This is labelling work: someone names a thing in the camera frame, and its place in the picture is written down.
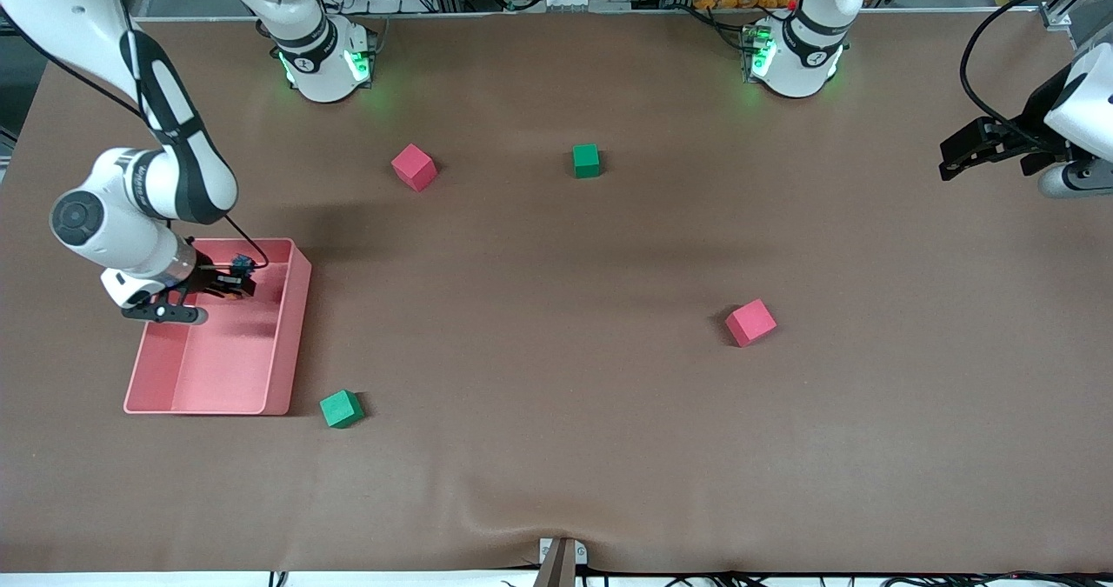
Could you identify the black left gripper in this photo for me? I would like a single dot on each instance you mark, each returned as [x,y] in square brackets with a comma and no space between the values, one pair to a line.
[1031,118]

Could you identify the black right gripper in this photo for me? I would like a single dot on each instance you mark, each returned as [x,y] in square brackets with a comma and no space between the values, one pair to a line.
[209,273]

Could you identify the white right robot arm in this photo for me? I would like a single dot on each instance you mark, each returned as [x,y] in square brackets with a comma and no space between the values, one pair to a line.
[130,235]

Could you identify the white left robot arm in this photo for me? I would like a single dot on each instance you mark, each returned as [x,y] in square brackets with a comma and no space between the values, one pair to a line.
[804,56]

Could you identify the pink plastic bin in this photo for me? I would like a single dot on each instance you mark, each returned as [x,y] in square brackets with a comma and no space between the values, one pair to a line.
[226,370]

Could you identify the green foam cube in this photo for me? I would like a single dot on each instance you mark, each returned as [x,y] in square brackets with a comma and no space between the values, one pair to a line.
[586,161]
[340,409]

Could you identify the pink foam cube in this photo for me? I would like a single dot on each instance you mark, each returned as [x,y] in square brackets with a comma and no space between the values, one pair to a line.
[749,323]
[413,168]

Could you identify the brown table mat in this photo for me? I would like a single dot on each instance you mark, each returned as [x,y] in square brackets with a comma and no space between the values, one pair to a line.
[556,448]

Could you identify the white terminal block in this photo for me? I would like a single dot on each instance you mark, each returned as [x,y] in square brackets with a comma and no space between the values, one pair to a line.
[543,1]

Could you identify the aluminium frame corner bracket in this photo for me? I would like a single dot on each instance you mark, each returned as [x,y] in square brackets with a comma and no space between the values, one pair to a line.
[1056,17]

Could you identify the metal table edge bracket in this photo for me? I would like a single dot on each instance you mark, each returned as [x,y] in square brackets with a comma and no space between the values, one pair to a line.
[561,561]

